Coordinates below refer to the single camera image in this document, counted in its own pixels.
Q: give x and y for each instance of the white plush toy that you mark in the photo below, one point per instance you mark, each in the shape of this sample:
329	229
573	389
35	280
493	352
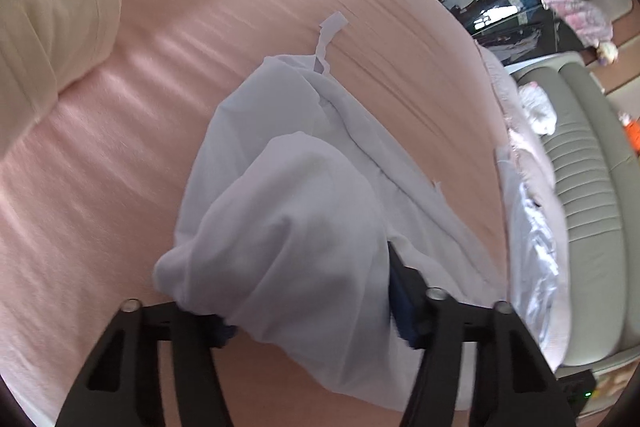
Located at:
537	109

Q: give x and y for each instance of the shiny white satin garment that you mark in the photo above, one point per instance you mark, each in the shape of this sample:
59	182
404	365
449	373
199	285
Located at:
532	247

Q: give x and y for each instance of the small yellowish plush doll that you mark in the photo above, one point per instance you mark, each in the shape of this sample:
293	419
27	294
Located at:
607	53

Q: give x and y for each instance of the pink patterned cloth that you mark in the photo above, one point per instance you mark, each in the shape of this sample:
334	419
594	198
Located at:
580	17

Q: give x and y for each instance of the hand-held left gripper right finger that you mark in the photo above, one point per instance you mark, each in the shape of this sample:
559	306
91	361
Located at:
400	307

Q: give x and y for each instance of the grey padded headboard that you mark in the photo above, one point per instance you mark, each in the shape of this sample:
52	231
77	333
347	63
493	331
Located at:
595	207

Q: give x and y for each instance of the pink round bed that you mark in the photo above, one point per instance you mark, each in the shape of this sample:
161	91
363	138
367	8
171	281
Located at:
150	132

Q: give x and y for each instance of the cream folded garment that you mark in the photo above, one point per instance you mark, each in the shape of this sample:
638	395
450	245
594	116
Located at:
50	32

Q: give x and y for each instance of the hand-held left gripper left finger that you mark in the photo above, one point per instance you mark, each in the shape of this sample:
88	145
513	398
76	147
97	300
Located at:
222	333

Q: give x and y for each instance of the white t-shirt navy trim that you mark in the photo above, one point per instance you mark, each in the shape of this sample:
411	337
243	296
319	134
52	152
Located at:
290	247

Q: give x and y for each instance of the small orange plush toy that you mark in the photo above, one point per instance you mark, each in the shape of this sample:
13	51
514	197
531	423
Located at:
632	127

